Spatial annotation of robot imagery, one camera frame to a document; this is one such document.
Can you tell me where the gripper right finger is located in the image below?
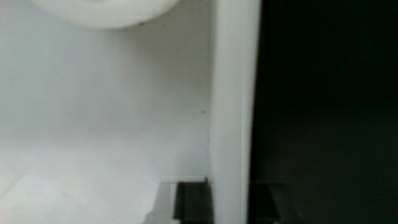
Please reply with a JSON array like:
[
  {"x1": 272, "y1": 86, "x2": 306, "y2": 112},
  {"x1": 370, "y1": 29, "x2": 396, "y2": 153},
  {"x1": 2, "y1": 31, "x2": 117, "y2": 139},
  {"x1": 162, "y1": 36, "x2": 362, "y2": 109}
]
[{"x1": 254, "y1": 183, "x2": 306, "y2": 224}]

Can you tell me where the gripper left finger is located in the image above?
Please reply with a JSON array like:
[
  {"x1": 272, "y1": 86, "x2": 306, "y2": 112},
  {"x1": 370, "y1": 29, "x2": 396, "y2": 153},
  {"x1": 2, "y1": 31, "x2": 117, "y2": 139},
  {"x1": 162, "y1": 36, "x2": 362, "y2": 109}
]
[{"x1": 172, "y1": 182, "x2": 213, "y2": 224}]

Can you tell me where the white square tabletop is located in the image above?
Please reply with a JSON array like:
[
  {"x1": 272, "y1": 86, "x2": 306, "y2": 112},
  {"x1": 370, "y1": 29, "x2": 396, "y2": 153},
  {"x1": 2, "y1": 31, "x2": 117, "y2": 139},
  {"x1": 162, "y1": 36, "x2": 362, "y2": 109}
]
[{"x1": 0, "y1": 0, "x2": 261, "y2": 224}]

